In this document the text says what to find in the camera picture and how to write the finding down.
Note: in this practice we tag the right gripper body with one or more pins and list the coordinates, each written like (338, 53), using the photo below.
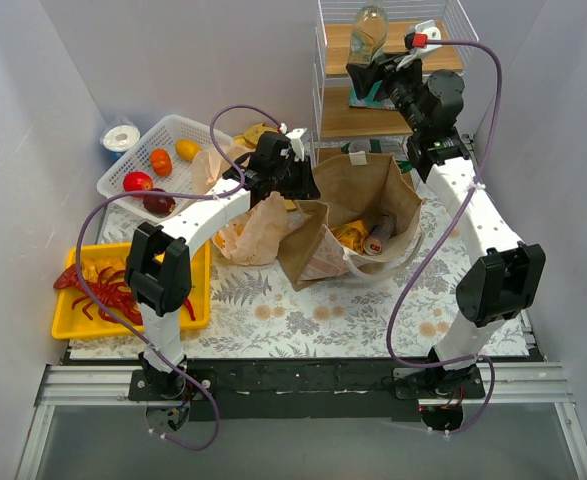
(373, 70)

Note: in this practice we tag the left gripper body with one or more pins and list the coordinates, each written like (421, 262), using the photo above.
(296, 181)

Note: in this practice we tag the teal snack packet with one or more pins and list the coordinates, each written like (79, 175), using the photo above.
(370, 101)

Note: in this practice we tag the clear glass bottle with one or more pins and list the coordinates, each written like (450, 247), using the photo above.
(368, 34)

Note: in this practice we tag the peach plastic grocery bag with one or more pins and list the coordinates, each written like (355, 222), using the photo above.
(250, 239)

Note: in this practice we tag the orange mango gummy packet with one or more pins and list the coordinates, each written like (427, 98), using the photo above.
(354, 235)

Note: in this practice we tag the brown burlap tote bag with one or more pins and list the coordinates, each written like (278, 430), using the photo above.
(353, 187)

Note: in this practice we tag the silver drink can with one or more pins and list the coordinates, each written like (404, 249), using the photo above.
(380, 234)

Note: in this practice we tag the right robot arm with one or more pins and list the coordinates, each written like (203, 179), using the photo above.
(505, 271)

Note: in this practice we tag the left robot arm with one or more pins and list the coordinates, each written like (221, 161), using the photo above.
(158, 268)

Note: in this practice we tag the round bread loaf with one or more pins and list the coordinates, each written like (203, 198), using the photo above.
(252, 135)

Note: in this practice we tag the yellow bread tray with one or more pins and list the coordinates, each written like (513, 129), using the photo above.
(240, 142)

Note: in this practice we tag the green white snack packet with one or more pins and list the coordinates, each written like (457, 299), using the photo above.
(376, 146)

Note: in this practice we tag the small orange pumpkin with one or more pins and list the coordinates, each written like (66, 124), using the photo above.
(161, 162)

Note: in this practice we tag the dark red plum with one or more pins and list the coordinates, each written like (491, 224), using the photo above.
(161, 206)

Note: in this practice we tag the white plastic basket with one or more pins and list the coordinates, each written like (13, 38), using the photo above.
(163, 135)

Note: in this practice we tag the red chili pepper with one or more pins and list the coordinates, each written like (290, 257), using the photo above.
(190, 310)

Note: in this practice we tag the white tape roll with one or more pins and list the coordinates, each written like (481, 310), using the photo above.
(120, 139)

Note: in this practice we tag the floral table mat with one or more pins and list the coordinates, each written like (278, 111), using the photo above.
(255, 312)

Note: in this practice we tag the red toy lobster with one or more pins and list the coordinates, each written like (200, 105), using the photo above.
(108, 287)

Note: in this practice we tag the yellow bell pepper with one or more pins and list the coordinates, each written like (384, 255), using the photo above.
(92, 268)

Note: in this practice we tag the yellow vegetable tray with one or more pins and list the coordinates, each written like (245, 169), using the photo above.
(72, 324)

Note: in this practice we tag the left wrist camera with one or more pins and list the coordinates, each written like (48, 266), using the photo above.
(299, 140)

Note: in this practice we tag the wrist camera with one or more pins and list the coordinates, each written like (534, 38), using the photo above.
(299, 140)
(420, 42)

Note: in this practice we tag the white wire shelf rack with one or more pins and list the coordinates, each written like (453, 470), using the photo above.
(338, 116)

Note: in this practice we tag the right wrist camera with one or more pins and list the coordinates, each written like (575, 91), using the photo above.
(420, 42)

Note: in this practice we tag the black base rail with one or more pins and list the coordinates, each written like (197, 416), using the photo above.
(303, 388)

